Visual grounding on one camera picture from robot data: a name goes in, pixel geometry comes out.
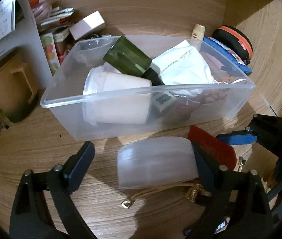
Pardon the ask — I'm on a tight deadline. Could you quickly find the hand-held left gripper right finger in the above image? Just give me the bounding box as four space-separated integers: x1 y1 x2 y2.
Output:
192 141 273 239

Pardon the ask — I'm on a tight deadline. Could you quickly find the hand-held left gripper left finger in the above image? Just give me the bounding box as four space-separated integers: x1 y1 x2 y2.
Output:
9 141 96 239

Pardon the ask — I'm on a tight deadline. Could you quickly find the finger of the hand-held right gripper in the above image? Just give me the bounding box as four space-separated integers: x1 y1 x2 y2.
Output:
217 127 258 145

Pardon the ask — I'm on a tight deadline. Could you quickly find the frosted translucent pouch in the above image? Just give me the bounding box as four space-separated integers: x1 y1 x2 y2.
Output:
117 136 200 189

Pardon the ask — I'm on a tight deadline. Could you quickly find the clear plastic storage box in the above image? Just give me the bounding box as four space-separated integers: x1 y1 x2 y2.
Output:
40 34 256 141

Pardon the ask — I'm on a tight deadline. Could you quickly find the reddish brown cord tassel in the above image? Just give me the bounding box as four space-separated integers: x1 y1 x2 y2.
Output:
173 91 229 120

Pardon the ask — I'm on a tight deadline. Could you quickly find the small printed box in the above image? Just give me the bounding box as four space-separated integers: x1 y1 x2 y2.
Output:
153 92 177 116

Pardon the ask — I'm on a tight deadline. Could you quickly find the cream cylindrical jar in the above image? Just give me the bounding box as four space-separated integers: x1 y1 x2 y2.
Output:
82 66 154 125

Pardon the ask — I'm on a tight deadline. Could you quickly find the white drawstring pouch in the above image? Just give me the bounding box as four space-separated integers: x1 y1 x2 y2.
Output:
152 39 247 100

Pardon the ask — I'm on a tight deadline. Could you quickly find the dark green bottle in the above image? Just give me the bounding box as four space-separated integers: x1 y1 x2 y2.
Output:
103 35 166 86

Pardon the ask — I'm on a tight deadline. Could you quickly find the wooden desktop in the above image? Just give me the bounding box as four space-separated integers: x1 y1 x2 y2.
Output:
0 0 282 239

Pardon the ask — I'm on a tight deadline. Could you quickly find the red card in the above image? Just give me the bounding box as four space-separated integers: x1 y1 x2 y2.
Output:
188 125 237 170

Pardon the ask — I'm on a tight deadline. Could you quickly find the gold ornament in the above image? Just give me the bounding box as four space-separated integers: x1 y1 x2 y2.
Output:
186 184 212 201

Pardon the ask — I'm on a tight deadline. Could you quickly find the blue packet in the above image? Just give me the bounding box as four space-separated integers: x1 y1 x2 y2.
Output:
183 219 229 237

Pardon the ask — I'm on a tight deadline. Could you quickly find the blue zip pouch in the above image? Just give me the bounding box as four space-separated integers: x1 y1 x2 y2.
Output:
203 36 253 76

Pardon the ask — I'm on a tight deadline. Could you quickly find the black orange round case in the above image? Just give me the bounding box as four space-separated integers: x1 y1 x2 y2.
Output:
212 25 253 65

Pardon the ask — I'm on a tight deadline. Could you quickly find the brown wooden box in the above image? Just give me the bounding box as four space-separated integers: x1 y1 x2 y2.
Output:
0 48 40 123

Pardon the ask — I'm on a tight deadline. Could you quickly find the macaron printed packet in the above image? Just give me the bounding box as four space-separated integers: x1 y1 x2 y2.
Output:
40 31 60 76

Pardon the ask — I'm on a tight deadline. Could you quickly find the clear plastic cup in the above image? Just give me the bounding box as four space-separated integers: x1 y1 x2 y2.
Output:
77 37 114 66

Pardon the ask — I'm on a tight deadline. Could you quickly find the pink white box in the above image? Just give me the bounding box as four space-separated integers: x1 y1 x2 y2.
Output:
69 10 106 40

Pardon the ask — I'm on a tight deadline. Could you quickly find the pile of packets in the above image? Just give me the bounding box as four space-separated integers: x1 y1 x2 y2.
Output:
30 0 78 33

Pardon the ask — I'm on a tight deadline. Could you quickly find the gold cord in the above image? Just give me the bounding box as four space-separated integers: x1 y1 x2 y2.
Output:
121 182 194 208

